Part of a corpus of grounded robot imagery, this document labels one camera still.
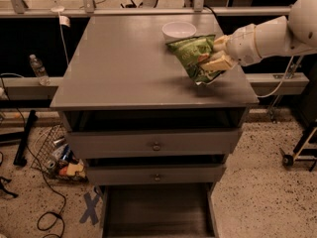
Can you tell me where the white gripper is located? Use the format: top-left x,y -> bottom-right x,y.
201,24 -> 262,71

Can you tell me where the green jalapeno chip bag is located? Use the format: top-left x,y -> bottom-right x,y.
166,35 -> 224,85

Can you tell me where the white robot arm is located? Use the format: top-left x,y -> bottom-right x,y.
200,0 -> 317,72

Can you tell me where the grey drawer cabinet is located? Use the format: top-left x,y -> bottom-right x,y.
50,13 -> 260,238

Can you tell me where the grey top drawer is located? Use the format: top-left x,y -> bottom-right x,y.
62,107 -> 247,159

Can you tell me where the grey drawer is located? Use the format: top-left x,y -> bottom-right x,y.
87,155 -> 226,185
102,183 -> 219,238
62,107 -> 247,159

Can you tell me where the grey middle drawer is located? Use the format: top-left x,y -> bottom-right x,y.
87,155 -> 226,185

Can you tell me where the grey bottom drawer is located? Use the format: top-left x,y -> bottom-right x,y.
102,183 -> 219,238

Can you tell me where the white ceramic bowl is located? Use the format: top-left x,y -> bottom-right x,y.
161,22 -> 196,43

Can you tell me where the black wheeled cart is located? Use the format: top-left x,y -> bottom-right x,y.
279,121 -> 317,172

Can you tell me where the clear plastic water bottle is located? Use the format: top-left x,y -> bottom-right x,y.
29,55 -> 51,86

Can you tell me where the yellow sponge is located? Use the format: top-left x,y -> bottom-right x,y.
66,164 -> 85,178

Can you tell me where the soda can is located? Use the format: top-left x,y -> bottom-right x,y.
46,161 -> 56,172

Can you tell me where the black stand leg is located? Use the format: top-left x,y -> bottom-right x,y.
13,110 -> 38,167

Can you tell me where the white hanging cable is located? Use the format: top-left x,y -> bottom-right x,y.
257,55 -> 296,99

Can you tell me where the metal railing frame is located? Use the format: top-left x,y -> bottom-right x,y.
0,0 -> 317,101

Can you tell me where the white cord with tag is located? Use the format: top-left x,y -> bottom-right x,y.
45,0 -> 71,67

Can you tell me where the wire basket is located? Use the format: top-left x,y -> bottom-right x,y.
32,124 -> 87,182

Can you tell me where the black floor cable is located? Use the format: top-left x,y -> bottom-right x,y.
0,76 -> 67,238

